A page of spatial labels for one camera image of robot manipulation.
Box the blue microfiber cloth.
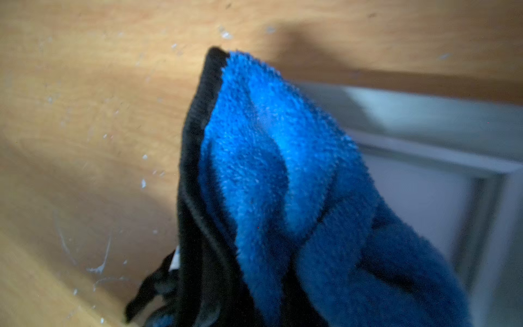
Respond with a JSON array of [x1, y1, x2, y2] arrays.
[[124, 47, 472, 326]]

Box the light green picture frame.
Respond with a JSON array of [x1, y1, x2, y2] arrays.
[[299, 83, 522, 326]]

